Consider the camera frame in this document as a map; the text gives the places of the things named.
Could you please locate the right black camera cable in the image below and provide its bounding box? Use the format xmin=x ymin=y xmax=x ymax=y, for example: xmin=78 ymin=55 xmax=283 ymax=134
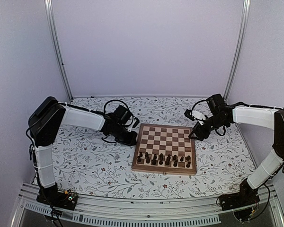
xmin=191 ymin=99 xmax=210 ymax=113

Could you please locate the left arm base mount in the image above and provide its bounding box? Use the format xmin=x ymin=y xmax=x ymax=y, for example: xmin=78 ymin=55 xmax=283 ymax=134
xmin=36 ymin=184 xmax=78 ymax=210

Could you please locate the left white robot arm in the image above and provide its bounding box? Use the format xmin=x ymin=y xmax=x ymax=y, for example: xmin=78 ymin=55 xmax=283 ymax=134
xmin=26 ymin=96 xmax=140 ymax=205

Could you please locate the aluminium frame post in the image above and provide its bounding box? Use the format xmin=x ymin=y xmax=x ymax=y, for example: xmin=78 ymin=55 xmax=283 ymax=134
xmin=44 ymin=0 xmax=73 ymax=100
xmin=223 ymin=0 xmax=251 ymax=101

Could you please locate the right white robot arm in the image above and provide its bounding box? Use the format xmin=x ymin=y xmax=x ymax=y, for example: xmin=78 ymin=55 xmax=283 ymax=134
xmin=185 ymin=94 xmax=284 ymax=190

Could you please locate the left black camera cable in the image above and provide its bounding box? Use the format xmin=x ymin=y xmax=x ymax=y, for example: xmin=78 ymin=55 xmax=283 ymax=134
xmin=103 ymin=99 xmax=133 ymax=119

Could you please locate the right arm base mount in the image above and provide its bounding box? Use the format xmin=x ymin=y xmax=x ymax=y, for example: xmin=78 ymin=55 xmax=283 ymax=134
xmin=216 ymin=181 xmax=260 ymax=222

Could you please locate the front aluminium rail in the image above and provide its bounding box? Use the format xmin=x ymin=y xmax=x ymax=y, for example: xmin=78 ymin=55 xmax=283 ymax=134
xmin=10 ymin=183 xmax=284 ymax=227

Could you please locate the wooden chess board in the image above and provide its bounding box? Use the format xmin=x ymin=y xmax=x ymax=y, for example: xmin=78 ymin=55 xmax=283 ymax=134
xmin=132 ymin=124 xmax=197 ymax=175

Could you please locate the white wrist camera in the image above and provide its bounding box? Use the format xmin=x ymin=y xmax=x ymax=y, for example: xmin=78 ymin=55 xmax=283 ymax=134
xmin=184 ymin=109 xmax=206 ymax=122
xmin=127 ymin=117 xmax=140 ymax=132

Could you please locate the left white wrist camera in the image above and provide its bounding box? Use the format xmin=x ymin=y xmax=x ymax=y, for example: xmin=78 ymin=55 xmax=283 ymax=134
xmin=127 ymin=117 xmax=140 ymax=132

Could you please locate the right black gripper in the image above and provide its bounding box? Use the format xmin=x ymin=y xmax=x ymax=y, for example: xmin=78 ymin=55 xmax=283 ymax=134
xmin=188 ymin=114 xmax=227 ymax=141

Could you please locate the black camera cable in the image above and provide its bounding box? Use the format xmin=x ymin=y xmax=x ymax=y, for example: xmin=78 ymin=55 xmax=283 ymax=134
xmin=103 ymin=99 xmax=133 ymax=119
xmin=191 ymin=99 xmax=210 ymax=113

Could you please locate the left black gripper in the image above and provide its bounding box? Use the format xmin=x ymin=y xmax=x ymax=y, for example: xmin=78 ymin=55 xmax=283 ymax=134
xmin=113 ymin=124 xmax=138 ymax=147

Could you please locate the left aluminium frame post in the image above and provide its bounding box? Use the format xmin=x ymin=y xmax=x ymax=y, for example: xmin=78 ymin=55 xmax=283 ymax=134
xmin=44 ymin=0 xmax=73 ymax=100

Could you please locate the right aluminium frame post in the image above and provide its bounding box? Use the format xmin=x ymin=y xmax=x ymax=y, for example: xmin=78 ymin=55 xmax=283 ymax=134
xmin=223 ymin=0 xmax=251 ymax=101

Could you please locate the brown chess piece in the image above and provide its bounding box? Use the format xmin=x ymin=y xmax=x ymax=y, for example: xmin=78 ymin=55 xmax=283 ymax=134
xmin=173 ymin=160 xmax=178 ymax=167

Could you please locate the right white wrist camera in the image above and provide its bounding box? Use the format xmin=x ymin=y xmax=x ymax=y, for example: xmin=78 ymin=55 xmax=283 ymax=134
xmin=184 ymin=109 xmax=206 ymax=122

